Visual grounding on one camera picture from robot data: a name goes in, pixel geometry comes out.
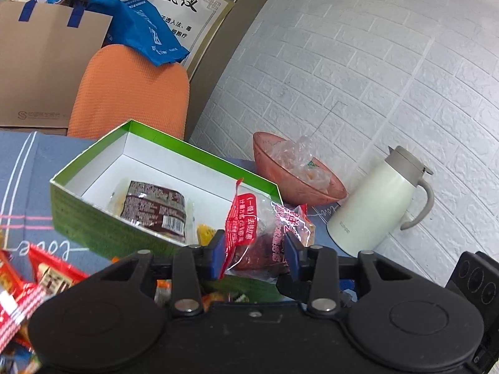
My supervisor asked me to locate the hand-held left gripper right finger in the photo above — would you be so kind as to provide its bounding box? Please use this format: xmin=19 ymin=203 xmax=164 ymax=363
xmin=276 ymin=232 xmax=414 ymax=317

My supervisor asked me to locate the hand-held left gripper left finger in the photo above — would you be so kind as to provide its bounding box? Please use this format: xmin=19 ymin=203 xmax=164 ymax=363
xmin=91 ymin=230 xmax=227 ymax=317

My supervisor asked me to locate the red and clear snack packet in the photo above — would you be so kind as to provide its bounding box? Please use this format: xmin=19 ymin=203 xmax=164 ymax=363
xmin=220 ymin=178 xmax=316 ymax=283

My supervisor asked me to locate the green cardboard box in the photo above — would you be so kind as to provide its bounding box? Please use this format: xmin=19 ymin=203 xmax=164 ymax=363
xmin=49 ymin=120 xmax=284 ymax=258

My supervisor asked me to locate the small yellow snack packet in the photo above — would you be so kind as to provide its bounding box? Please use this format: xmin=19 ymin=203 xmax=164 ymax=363
xmin=197 ymin=224 xmax=217 ymax=244

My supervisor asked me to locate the pink bowl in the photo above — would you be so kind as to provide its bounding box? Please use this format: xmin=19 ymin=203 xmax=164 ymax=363
xmin=253 ymin=132 xmax=347 ymax=206

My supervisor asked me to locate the dark brown snack packet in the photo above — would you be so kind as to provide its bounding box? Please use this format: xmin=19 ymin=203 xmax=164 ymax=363
xmin=111 ymin=179 xmax=194 ymax=242

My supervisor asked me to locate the white thermos jug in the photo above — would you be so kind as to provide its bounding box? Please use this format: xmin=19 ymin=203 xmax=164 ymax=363
xmin=327 ymin=145 xmax=435 ymax=258

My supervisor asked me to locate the clear plastic wrap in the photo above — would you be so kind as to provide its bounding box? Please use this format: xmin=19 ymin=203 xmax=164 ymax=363
xmin=273 ymin=136 xmax=333 ymax=192

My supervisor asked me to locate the heap of mixed snack packets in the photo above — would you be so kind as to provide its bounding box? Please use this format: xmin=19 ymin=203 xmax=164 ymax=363
xmin=0 ymin=237 xmax=91 ymax=374

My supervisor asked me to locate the orange chair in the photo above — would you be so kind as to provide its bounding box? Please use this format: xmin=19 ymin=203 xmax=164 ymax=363
xmin=67 ymin=44 xmax=190 ymax=141

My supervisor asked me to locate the blue tablecloth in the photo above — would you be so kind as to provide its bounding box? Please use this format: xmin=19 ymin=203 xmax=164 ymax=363
xmin=0 ymin=130 xmax=359 ymax=374

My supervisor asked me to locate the brown paper bag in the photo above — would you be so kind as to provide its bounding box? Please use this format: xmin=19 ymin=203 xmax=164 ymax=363
xmin=0 ymin=1 xmax=114 ymax=130

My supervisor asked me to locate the wall poster with black lettering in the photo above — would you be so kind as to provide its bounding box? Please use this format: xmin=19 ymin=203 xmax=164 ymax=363
xmin=133 ymin=0 xmax=235 ymax=79

